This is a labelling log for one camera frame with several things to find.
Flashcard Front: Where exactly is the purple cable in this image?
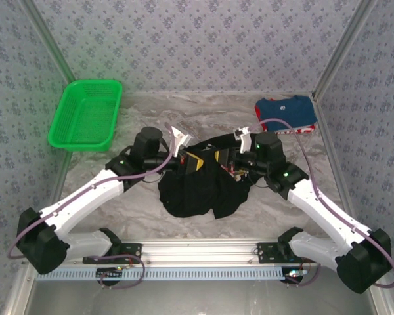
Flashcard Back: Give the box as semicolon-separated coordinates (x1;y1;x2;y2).
7;123;146;290
249;117;394;290

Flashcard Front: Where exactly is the long aluminium mounting rail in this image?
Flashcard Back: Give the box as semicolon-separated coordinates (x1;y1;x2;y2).
21;239;380;266

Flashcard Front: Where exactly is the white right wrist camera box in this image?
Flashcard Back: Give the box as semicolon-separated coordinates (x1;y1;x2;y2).
232;127;253;154

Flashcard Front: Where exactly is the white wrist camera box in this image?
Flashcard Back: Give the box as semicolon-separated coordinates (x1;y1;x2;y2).
232;127;253;154
168;125;192;156

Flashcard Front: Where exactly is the folded blue t-shirt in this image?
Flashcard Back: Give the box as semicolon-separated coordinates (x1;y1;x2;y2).
255;94;318;132

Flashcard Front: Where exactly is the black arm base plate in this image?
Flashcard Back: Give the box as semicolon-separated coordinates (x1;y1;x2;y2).
82;243;142;264
257;241;318;264

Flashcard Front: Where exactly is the black printed t-shirt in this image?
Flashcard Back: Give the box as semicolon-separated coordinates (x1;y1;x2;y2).
157;133;267;220

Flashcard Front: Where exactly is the small black circuit board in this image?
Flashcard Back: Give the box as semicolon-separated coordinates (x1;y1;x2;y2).
96;267;124;280
284;268;308;284

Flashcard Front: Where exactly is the green plastic basket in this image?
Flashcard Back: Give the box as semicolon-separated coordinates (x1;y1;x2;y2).
47;79;123;152

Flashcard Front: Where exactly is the pale blue slotted cable duct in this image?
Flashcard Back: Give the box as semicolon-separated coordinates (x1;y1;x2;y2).
35;266;285;282

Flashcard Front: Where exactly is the aluminium frame post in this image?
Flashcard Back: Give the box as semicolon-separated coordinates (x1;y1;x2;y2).
310;0;380;99
19;0;86;98

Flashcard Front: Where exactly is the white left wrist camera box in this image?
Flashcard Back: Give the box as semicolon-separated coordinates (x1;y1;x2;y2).
168;125;192;156

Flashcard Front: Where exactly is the folded red t-shirt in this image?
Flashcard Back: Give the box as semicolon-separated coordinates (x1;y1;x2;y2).
254;98;317;135

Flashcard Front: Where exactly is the grey metal lower panel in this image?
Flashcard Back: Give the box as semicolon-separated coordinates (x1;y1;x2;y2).
22;278;378;315

